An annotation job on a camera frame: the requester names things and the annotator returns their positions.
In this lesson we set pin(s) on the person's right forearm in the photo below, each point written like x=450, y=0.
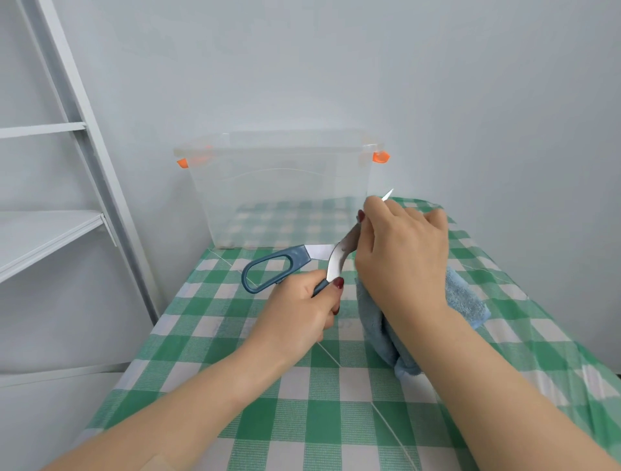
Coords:
x=509, y=412

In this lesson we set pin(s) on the person's left forearm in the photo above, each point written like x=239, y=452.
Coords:
x=170, y=422

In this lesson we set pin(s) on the blue microfibre cloth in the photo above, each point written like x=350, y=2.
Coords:
x=466, y=296

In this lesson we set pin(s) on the clear plastic storage box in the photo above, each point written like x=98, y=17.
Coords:
x=271, y=194

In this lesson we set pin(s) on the green white checkered tablecloth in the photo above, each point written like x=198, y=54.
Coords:
x=330, y=417

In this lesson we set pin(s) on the person's right hand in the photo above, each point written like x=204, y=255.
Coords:
x=407, y=262

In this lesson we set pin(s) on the person's left hand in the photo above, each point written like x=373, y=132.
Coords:
x=291, y=325

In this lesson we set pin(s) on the white metal shelf rack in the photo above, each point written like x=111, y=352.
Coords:
x=48, y=238

